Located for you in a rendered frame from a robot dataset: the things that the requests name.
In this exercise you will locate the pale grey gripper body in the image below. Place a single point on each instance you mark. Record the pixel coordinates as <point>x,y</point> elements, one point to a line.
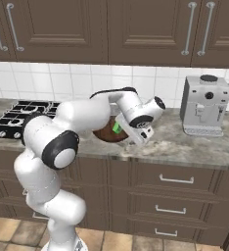
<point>130,130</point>

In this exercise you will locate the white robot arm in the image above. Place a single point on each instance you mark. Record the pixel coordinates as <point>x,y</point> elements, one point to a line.
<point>80,112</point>

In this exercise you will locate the green cup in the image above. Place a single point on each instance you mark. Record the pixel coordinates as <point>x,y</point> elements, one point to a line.
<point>116,128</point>

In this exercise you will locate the brown wooden bowl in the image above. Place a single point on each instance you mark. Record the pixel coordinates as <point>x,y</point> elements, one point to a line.
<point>104,132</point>

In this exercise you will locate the narrow brown cabinet panel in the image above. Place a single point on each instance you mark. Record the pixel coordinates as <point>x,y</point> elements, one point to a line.
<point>119,196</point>

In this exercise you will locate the grey coffee machine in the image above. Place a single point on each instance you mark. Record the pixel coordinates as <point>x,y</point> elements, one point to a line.
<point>203,108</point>

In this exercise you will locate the silver hob knob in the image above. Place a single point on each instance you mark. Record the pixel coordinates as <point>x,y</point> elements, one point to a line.
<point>2,134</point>
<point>17,135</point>

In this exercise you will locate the black gas hob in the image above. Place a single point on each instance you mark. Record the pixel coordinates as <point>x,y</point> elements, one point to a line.
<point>12,117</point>

